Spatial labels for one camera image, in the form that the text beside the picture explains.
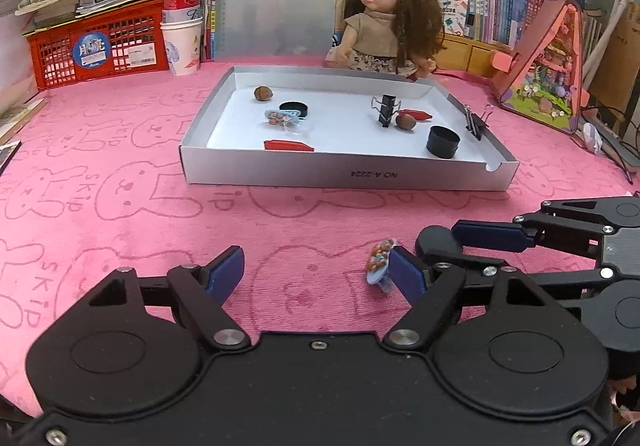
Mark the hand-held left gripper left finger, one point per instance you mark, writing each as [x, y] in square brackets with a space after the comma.
[225, 273]

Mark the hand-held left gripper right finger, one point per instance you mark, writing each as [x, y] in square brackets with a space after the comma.
[405, 276]

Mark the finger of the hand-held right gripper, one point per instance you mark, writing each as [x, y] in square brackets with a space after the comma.
[437, 243]
[495, 235]

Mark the blue bear hair clip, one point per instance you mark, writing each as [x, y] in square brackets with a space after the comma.
[277, 116]
[377, 263]

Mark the brown acorn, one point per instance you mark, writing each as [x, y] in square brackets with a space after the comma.
[263, 93]
[406, 123]

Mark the red plastic crayon piece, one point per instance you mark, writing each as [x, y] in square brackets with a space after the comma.
[419, 115]
[287, 145]

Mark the black binder clip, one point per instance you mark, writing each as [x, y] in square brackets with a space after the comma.
[472, 124]
[385, 110]

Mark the grey cardboard box tray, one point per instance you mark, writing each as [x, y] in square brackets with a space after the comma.
[340, 136]

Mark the wide black lid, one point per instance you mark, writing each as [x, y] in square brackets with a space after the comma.
[292, 107]

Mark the pink rabbit print blanket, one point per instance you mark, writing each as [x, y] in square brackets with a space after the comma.
[125, 226]

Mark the crumpled white wrapper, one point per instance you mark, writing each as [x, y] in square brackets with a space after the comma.
[593, 136]

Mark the pink cardboard toy house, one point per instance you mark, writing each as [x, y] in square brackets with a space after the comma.
[540, 81]

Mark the wooden drawer organiser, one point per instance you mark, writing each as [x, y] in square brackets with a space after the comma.
[475, 54]

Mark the brown cardboard sheet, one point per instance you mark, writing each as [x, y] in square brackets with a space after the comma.
[627, 56]

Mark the brown haired doll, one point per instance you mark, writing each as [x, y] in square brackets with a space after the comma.
[377, 31]

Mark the white pole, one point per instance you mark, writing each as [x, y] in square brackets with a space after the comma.
[607, 26]

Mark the white label printer box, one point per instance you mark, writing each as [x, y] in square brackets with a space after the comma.
[455, 11]

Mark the white paper cup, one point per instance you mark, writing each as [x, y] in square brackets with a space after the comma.
[181, 49]

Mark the black flat device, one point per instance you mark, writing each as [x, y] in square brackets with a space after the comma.
[7, 156]

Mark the red plastic basket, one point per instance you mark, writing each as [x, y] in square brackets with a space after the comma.
[60, 51]

